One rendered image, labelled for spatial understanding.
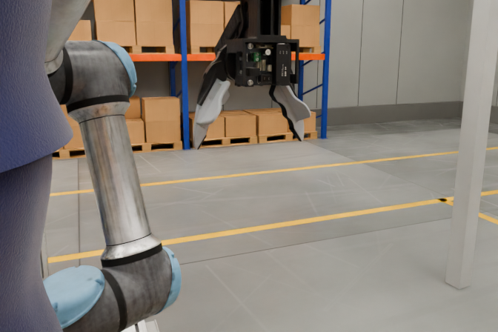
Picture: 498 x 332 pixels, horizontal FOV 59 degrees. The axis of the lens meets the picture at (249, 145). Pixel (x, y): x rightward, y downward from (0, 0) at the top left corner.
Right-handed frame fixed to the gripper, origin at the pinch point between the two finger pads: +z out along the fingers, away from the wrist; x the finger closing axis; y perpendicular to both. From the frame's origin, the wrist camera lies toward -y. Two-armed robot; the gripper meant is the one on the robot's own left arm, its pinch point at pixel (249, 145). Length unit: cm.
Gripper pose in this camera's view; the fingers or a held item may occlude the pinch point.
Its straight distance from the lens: 59.1
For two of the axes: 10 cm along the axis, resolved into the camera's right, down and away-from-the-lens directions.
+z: 0.0, 9.8, 2.1
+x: 9.3, -0.7, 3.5
